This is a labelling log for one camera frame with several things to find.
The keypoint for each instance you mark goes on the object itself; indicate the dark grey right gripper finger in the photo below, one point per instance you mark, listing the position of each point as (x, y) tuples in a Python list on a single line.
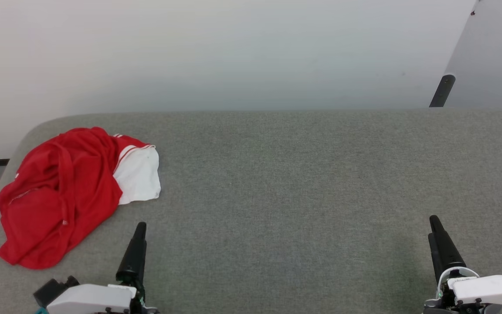
[(435, 257), (448, 250)]

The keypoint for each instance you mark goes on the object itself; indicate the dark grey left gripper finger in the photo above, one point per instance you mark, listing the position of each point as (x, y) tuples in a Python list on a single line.
[(130, 261), (144, 257)]

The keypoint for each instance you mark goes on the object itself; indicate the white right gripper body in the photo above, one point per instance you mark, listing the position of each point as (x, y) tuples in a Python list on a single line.
[(488, 290)]

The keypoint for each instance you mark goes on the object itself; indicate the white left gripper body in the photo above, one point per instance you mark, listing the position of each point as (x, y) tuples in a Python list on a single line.
[(89, 299)]

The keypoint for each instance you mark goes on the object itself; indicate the red and white shirt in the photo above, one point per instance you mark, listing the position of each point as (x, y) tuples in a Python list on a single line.
[(59, 196)]

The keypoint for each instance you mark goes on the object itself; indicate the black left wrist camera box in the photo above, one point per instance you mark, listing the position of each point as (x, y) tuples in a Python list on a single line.
[(51, 291)]

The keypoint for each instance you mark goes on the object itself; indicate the black round post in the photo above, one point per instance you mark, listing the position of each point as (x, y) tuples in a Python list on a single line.
[(442, 90)]

